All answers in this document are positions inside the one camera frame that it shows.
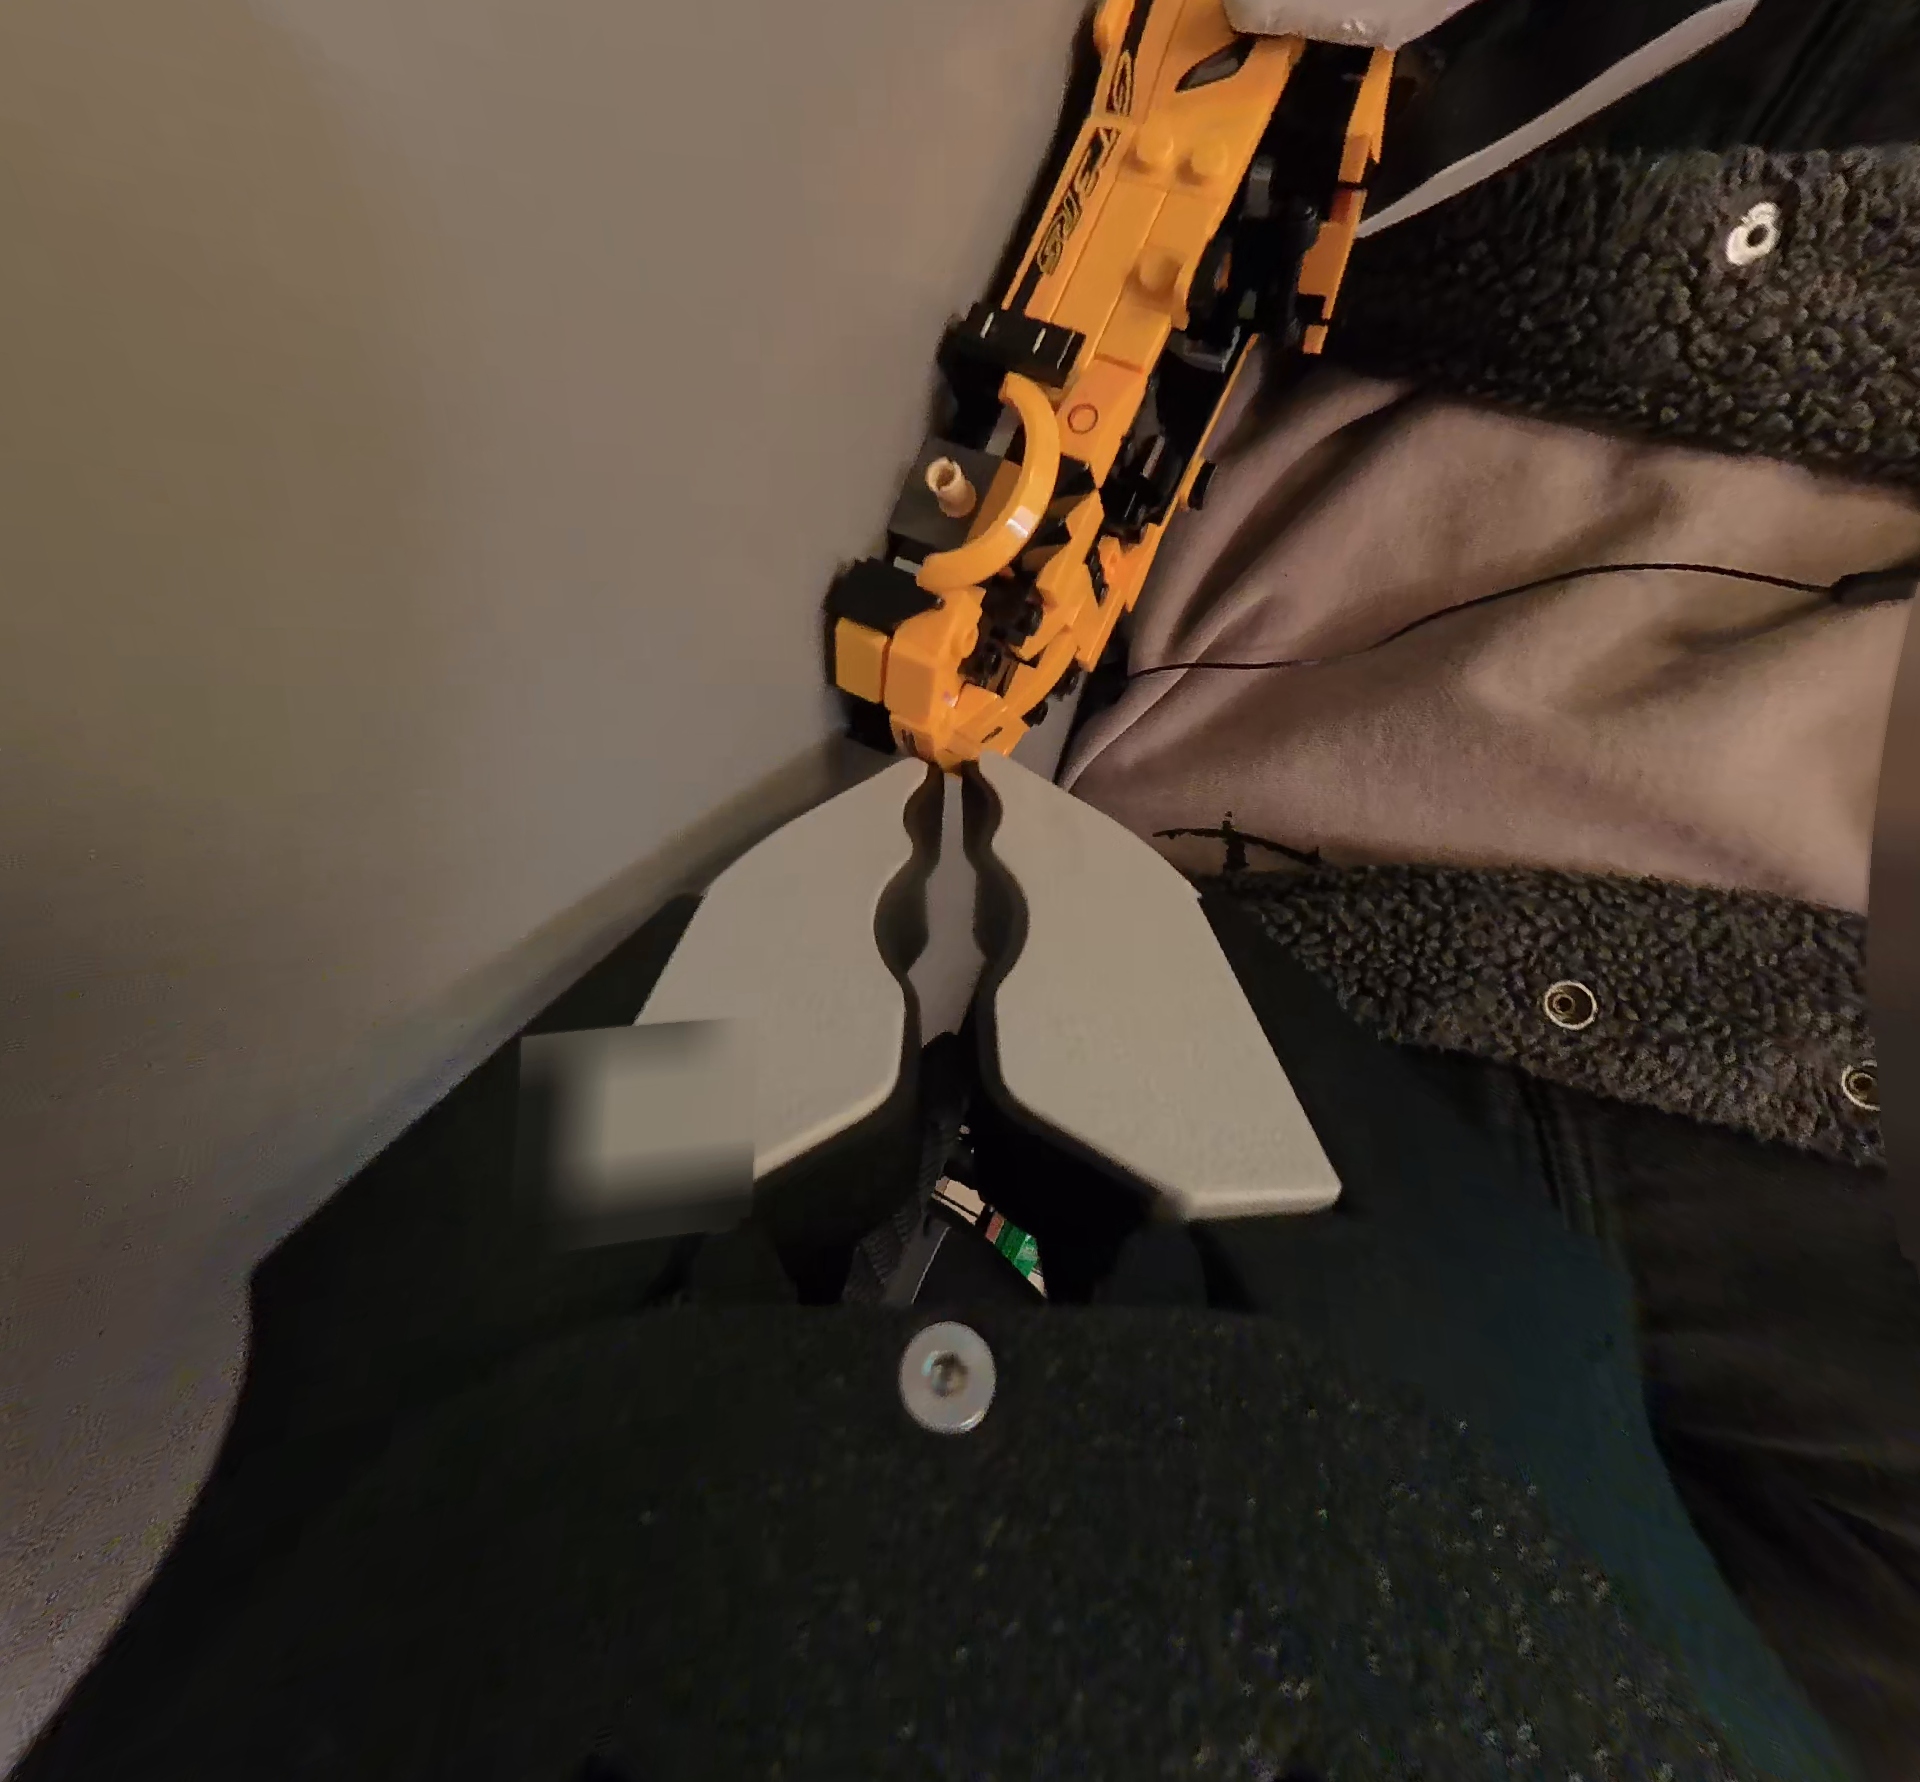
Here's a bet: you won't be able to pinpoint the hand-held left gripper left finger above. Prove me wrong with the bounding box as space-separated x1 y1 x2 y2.
630 754 949 1307

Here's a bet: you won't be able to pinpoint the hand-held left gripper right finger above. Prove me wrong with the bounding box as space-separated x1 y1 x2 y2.
956 754 1342 1307

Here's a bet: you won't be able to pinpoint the orange lego car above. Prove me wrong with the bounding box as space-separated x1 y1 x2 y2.
823 0 1398 779

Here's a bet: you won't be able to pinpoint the person's black fleece jacket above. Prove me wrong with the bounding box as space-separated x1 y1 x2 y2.
1199 138 1920 1171

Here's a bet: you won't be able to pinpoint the black earphone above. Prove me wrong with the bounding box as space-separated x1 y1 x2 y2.
1123 560 1920 684

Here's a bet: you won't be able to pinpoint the person's black pants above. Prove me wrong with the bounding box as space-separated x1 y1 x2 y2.
1484 1062 1920 1782

